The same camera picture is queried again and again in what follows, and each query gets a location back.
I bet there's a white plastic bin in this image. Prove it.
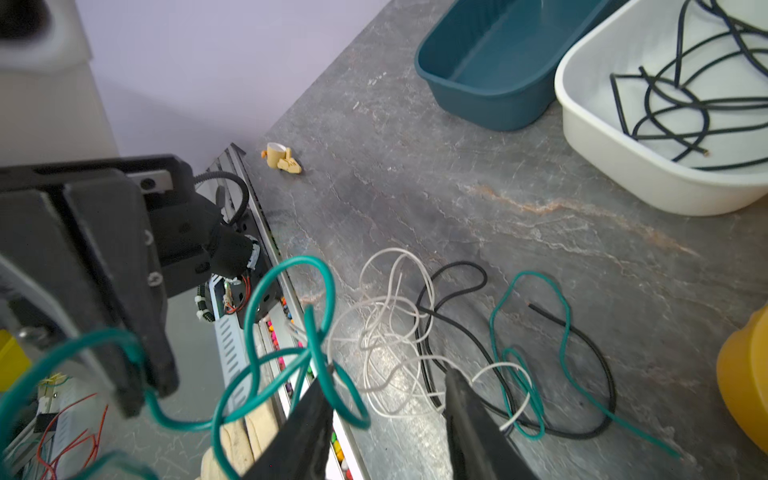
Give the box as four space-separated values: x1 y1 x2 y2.
555 0 767 216

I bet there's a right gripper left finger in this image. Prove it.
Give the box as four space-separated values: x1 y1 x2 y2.
242 380 333 480

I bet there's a yellow plastic bin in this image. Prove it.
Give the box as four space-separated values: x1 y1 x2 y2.
716 306 767 453

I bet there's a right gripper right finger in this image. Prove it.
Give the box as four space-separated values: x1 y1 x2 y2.
444 368 537 480

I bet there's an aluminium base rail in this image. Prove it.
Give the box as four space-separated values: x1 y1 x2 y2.
206 144 369 479

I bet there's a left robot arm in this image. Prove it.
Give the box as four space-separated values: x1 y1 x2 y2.
1 1 259 417

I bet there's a yellow toy figure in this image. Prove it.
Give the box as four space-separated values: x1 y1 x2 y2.
261 142 303 175

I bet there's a dark teal plastic bin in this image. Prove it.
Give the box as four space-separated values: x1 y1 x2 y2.
414 0 623 131

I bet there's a white cable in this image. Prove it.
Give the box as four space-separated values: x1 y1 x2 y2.
326 247 534 433

